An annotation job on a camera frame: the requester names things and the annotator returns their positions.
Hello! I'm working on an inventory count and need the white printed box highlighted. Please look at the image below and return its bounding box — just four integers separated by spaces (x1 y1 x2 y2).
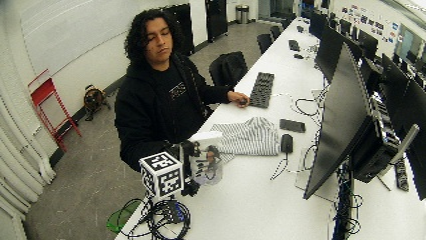
188 130 225 187

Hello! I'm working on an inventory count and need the large black monitor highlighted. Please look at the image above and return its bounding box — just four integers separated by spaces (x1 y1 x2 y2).
302 43 379 201

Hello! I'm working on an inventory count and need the bundle of black cables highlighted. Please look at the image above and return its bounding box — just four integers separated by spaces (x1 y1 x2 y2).
119 195 193 240

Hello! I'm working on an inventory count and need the brown black bag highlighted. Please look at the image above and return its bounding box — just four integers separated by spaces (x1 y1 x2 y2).
83 84 112 122

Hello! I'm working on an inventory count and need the striped grey white cloth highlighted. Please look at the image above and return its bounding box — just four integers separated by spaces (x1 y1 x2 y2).
209 116 282 157

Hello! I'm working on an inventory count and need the black flat phone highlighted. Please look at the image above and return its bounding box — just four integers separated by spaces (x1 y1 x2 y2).
278 118 308 134

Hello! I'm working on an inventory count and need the small black keyboard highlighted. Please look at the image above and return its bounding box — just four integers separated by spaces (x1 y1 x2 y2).
288 39 302 53

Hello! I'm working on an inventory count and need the white marker cube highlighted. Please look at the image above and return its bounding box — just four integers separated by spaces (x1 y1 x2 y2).
138 151 185 200

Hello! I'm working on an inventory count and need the red folding chair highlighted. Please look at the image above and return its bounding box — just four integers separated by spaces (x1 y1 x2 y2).
27 68 84 153

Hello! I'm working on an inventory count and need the the person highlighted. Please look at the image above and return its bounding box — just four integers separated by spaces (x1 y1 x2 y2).
113 8 252 173

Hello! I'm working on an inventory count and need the black computer mouse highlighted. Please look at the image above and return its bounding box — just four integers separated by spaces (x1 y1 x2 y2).
280 133 296 154

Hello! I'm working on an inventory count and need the black computer box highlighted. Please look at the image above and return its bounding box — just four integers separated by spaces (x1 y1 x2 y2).
349 96 402 184

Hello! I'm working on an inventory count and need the black office chair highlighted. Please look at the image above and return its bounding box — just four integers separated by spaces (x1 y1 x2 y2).
256 33 274 55
208 50 250 90

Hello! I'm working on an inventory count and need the black white looped cable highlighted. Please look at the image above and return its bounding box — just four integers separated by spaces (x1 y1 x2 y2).
270 92 322 118

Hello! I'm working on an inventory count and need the black mouse cable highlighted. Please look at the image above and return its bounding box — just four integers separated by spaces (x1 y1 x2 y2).
269 151 290 182

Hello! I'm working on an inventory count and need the green translucent plastic piece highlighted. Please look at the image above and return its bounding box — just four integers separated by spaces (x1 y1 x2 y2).
105 198 144 235

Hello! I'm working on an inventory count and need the grey trash can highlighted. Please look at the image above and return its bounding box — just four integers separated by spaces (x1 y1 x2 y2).
234 3 252 25

